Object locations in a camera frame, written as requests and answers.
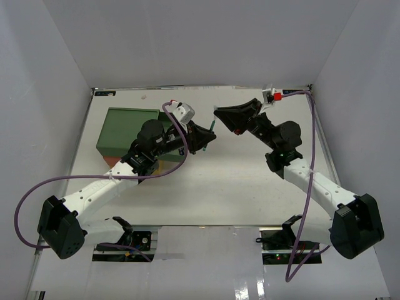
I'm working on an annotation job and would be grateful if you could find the green pen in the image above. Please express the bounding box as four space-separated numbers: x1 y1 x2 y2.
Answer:
202 117 217 153

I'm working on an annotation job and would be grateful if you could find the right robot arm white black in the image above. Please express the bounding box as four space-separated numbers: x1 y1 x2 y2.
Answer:
214 99 384 259

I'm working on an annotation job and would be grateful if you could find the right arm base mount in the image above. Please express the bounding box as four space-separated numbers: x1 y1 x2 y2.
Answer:
255 229 314 266

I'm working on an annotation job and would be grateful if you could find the left black corner label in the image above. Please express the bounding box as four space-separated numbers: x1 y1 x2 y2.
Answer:
94 91 116 97

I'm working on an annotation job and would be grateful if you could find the right black corner label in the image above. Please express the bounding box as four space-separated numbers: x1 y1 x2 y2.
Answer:
282 89 303 94

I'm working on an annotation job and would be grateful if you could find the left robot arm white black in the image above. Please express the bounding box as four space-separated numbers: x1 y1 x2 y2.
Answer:
37 119 216 259

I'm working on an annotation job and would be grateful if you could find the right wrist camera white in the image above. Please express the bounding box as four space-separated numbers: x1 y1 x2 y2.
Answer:
261 84 283 113

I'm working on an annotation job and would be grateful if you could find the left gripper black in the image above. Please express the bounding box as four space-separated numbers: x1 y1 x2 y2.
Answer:
152 120 217 159

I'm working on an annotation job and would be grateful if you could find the green drawer cabinet box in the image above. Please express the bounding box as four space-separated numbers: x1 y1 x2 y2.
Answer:
96 107 160 168

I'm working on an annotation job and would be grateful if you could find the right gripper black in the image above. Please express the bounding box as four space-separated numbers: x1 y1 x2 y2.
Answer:
214 98 279 151

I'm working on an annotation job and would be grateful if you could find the black corner label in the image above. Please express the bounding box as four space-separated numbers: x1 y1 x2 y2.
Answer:
282 89 303 94
94 91 116 97

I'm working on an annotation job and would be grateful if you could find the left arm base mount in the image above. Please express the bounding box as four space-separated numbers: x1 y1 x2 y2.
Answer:
92 230 158 263

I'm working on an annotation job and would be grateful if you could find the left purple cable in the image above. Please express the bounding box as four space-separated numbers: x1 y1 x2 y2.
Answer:
14 101 190 263

